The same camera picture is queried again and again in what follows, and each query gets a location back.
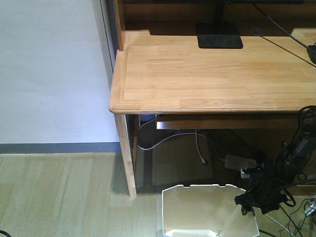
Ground wooden drawer cabinet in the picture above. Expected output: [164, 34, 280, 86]
[291, 153, 316, 196]

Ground white plastic trash bin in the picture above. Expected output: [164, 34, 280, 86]
[162, 184, 259, 237]

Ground white cable under desk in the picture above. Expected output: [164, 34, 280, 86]
[137, 120, 226, 165]

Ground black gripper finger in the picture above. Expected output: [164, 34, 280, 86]
[241, 205, 251, 216]

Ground black monitor stand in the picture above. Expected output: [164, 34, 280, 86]
[196, 0, 243, 49]

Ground white power strip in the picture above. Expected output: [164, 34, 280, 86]
[224, 154, 264, 179]

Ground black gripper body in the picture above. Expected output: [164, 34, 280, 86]
[234, 170, 288, 214]

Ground black cable on desk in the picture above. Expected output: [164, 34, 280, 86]
[251, 2, 316, 67]

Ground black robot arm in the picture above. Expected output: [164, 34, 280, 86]
[235, 106, 316, 216]

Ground light wooden desk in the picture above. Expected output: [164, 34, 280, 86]
[109, 0, 316, 197]

